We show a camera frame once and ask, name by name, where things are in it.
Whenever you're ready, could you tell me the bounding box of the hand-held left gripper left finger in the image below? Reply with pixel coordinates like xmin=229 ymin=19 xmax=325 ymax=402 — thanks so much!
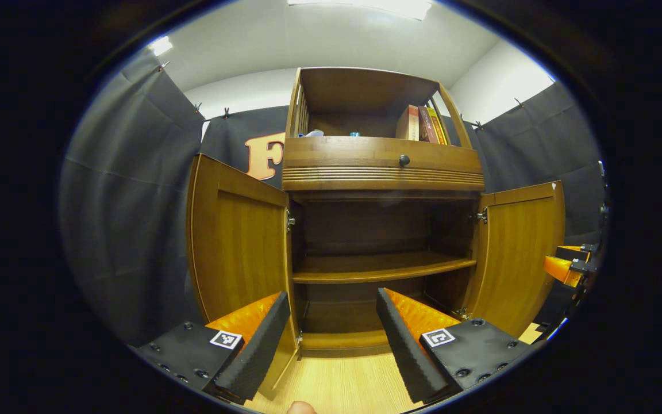
xmin=130 ymin=292 xmax=291 ymax=405

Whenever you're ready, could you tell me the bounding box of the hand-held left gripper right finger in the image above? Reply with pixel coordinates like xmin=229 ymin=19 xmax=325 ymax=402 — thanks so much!
xmin=375 ymin=287 xmax=538 ymax=405

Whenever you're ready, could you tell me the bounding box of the wooden cabinet door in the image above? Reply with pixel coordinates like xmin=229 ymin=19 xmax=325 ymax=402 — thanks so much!
xmin=186 ymin=153 xmax=301 ymax=402
xmin=463 ymin=180 xmax=567 ymax=339

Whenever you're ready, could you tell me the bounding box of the wooden inner shelf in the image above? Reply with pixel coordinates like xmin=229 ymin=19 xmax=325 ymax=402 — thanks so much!
xmin=292 ymin=251 xmax=478 ymax=285

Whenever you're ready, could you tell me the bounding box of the yellow book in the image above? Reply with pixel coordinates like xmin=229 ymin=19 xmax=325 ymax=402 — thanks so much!
xmin=428 ymin=108 xmax=450 ymax=146

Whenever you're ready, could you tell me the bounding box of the black backdrop cloth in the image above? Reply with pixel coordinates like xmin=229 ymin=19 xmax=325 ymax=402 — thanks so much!
xmin=58 ymin=49 xmax=609 ymax=347

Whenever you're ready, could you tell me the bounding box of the long ceiling light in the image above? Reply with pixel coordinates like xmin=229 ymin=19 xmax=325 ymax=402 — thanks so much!
xmin=286 ymin=0 xmax=433 ymax=21

